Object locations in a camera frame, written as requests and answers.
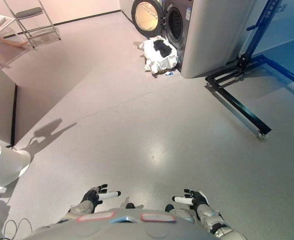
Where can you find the grey robot torso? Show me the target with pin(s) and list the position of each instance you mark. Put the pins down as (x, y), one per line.
(121, 228)

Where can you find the blue white energy label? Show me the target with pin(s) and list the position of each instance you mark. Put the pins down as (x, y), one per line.
(189, 13)

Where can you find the white round pedestal device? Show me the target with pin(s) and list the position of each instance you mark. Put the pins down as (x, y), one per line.
(4, 165)

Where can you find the grey folding chair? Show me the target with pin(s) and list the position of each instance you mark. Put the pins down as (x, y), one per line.
(27, 12)

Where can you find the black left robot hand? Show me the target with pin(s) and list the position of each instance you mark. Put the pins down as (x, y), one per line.
(93, 196)

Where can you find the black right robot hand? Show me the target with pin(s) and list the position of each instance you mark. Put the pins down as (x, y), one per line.
(199, 198)

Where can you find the round washing machine door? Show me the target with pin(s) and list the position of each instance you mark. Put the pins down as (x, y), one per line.
(146, 15)

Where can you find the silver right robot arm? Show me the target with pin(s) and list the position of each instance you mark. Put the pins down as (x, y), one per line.
(209, 216)

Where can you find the black garment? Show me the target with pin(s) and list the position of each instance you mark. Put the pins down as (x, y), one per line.
(163, 48)

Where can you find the white shelf unit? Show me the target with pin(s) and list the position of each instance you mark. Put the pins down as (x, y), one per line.
(126, 8)

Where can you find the silver left robot leg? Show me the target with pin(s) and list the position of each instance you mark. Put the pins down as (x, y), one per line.
(130, 205)

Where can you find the small blue tag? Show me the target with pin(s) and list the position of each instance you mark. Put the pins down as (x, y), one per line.
(168, 73)

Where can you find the white cloth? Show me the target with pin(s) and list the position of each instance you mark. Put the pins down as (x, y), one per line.
(153, 53)

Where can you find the brown wicker laundry basket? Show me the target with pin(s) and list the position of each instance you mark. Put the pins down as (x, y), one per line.
(160, 72)

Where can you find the blue and black metal frame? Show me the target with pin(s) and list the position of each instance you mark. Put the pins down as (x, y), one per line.
(244, 61)

